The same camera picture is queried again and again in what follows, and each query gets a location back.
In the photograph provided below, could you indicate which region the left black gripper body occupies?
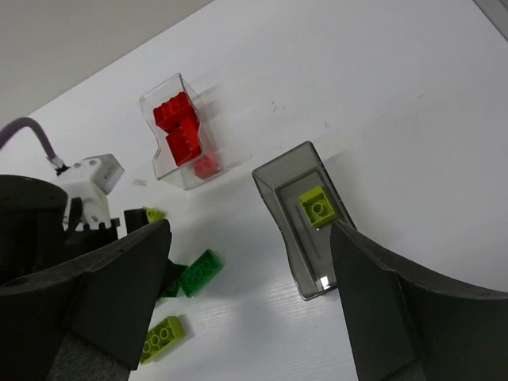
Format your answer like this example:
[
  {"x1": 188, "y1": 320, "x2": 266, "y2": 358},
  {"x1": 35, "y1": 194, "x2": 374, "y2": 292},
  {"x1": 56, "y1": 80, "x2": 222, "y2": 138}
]
[{"x1": 1, "y1": 175, "x2": 119, "y2": 284}]

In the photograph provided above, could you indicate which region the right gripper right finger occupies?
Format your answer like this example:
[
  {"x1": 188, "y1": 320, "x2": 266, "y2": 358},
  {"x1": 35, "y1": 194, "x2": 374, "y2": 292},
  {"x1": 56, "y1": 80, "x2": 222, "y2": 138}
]
[{"x1": 330, "y1": 221, "x2": 507, "y2": 380}]

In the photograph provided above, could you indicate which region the lime 2x2 brick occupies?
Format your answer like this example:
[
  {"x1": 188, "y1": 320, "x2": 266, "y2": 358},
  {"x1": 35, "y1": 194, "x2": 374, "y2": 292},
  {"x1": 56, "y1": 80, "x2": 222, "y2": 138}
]
[{"x1": 298, "y1": 185, "x2": 338, "y2": 229}]

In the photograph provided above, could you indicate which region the red 2x4 brick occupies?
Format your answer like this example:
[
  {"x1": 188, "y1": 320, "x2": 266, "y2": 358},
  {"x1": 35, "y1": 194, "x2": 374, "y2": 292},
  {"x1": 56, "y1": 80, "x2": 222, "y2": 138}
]
[{"x1": 152, "y1": 91, "x2": 199, "y2": 132}]

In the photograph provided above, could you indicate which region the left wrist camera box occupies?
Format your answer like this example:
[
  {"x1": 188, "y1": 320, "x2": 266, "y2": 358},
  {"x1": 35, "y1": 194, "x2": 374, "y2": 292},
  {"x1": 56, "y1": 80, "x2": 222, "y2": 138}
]
[{"x1": 53, "y1": 153, "x2": 125, "y2": 231}]

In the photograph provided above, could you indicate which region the clear plastic container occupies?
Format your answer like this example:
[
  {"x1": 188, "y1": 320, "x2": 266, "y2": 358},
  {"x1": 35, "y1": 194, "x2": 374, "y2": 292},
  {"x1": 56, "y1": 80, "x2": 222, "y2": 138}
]
[{"x1": 139, "y1": 73, "x2": 225, "y2": 191}]

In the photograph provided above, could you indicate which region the grey translucent container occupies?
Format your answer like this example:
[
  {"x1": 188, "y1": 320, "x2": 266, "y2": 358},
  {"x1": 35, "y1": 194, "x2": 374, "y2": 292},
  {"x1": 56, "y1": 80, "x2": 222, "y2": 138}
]
[{"x1": 252, "y1": 141, "x2": 355, "y2": 301}]

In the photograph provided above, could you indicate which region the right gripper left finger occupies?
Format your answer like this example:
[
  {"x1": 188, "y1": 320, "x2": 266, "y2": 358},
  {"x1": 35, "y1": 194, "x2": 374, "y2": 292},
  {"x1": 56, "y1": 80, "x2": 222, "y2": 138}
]
[{"x1": 1, "y1": 219, "x2": 171, "y2": 380}]

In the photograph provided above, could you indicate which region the lime 2x4 brick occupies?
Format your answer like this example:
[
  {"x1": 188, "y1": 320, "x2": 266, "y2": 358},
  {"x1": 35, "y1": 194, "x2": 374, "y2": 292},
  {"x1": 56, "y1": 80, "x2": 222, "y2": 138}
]
[{"x1": 140, "y1": 316, "x2": 186, "y2": 364}]

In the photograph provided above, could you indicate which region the red arched brick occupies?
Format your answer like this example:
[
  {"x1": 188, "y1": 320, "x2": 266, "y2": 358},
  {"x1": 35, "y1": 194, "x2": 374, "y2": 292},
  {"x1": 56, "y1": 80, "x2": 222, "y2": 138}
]
[{"x1": 166, "y1": 122, "x2": 202, "y2": 166}]

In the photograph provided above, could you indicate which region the green 2x4 brick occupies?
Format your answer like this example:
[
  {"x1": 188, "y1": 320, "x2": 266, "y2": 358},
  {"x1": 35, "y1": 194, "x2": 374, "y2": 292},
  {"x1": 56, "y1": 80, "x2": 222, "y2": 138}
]
[{"x1": 178, "y1": 249, "x2": 223, "y2": 298}]

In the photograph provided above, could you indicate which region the lime yellow brick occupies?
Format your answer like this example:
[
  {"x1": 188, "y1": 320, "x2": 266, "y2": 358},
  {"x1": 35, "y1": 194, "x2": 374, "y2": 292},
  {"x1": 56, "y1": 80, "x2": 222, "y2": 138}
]
[{"x1": 143, "y1": 206, "x2": 166, "y2": 223}]

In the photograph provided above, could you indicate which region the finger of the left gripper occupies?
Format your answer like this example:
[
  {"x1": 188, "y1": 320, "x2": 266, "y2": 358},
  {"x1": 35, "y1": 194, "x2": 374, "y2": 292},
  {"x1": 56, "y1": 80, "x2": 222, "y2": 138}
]
[{"x1": 124, "y1": 208, "x2": 148, "y2": 238}]

